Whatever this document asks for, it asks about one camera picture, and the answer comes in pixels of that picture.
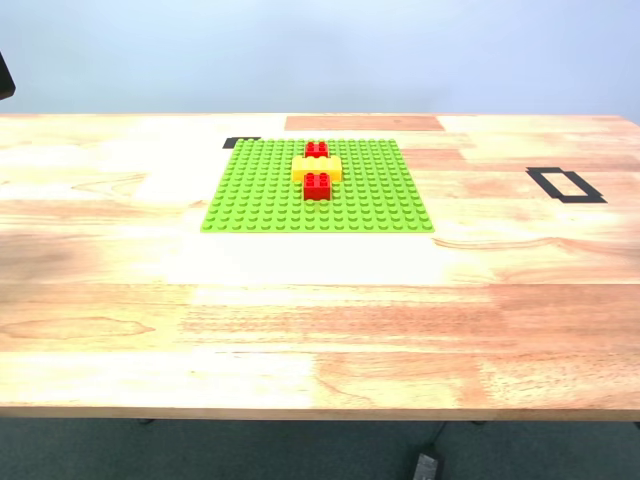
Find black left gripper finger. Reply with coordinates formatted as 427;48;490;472
0;49;17;101

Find yellow toy brick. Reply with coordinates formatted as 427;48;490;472
291;154;344;184

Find green studded baseplate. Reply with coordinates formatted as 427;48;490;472
199;138;436;235

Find black tape rectangle outline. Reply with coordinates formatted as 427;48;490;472
525;166;609;205

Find grey power adapter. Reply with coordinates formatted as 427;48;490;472
413;452;440;480

